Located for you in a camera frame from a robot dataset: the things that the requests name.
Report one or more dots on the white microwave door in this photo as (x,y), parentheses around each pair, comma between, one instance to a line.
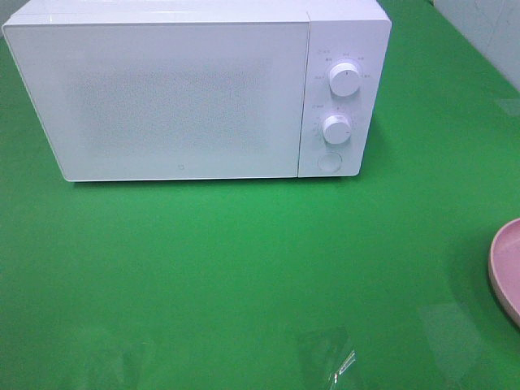
(167,101)

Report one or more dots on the pink plate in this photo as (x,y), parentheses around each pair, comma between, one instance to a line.
(503,268)

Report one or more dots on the lower white microwave knob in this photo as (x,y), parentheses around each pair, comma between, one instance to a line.
(336,129)

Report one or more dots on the white microwave knob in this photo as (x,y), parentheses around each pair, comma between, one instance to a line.
(336,129)
(345,78)

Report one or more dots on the upper white microwave knob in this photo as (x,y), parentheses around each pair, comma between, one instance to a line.
(345,78)

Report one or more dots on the green table cover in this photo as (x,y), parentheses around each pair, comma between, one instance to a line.
(379,281)

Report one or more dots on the white microwave oven body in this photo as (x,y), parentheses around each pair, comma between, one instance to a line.
(338,30)

